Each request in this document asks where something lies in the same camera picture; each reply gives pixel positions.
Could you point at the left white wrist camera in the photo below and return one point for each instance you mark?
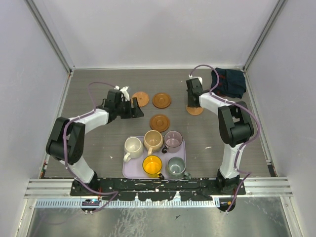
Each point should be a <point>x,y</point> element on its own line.
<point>125,92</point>

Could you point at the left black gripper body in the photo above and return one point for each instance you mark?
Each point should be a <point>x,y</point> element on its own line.
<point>124,109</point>

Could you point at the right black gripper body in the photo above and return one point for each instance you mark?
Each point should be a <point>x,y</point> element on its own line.
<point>189,101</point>

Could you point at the light woven coaster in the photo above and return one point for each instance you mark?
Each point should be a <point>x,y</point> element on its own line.
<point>142,98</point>
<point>194,111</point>

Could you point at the dark blue folded cloth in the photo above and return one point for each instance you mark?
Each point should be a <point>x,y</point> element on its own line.
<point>231,83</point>

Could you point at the purple glass mug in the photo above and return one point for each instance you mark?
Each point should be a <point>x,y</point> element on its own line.
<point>172,142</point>

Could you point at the white ceramic mug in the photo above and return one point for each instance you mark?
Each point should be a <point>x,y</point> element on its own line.
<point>133,148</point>

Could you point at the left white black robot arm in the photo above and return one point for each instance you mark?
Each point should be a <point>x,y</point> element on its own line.
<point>66,141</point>

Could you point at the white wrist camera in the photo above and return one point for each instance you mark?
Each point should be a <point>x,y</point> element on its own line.
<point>194,77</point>
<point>125,92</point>

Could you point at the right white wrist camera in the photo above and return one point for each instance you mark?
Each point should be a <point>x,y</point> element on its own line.
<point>194,77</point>

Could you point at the yellow glass mug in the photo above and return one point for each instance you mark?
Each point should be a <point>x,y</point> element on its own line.
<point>152,166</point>

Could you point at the dark wooden coaster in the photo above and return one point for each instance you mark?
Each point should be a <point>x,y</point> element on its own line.
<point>159,123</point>
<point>161,100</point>

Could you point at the lilac plastic tray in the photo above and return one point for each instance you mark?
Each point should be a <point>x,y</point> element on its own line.
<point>134,170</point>

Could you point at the beige ceramic mug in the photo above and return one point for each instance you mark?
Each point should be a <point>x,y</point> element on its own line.
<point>153,141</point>

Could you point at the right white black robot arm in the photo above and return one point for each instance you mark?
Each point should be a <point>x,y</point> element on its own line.
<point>235,128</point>

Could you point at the grey ceramic mug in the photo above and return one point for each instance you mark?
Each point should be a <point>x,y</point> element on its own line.
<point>176,169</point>

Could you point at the slotted cable duct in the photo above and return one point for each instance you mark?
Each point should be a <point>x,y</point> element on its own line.
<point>92,203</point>

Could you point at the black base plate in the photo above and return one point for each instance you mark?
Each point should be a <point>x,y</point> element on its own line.
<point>158,190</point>

